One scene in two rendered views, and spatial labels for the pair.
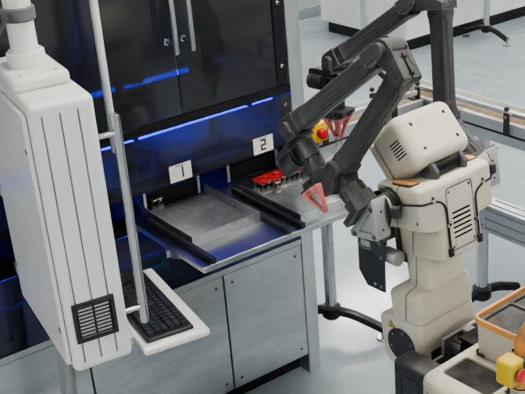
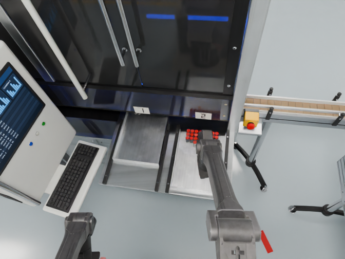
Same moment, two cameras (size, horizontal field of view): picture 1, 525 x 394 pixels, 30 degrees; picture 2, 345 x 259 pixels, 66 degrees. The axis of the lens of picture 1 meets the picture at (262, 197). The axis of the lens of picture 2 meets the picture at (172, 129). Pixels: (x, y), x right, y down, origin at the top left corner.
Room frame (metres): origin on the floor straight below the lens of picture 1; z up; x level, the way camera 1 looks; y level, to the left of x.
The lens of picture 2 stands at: (2.61, -0.50, 2.23)
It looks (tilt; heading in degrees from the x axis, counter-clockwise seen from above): 60 degrees down; 51
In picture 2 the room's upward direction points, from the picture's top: 10 degrees counter-clockwise
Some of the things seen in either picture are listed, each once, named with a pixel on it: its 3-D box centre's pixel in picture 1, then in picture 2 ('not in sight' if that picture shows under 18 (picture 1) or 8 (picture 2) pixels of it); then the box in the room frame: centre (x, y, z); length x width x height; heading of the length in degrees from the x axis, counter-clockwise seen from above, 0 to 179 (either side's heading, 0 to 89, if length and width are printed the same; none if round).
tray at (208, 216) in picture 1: (198, 213); (142, 134); (2.95, 0.21, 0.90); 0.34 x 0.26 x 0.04; 34
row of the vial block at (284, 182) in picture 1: (281, 181); (201, 141); (3.14, -0.07, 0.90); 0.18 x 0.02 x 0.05; 123
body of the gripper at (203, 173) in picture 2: (336, 102); (206, 163); (2.94, -0.26, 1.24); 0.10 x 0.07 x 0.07; 48
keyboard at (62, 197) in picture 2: (144, 302); (73, 175); (2.53, 0.37, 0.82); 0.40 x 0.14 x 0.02; 26
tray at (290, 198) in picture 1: (301, 192); (199, 159); (3.05, -0.13, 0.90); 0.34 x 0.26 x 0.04; 33
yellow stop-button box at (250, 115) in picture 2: (314, 130); (250, 118); (3.38, -0.21, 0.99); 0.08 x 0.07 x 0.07; 34
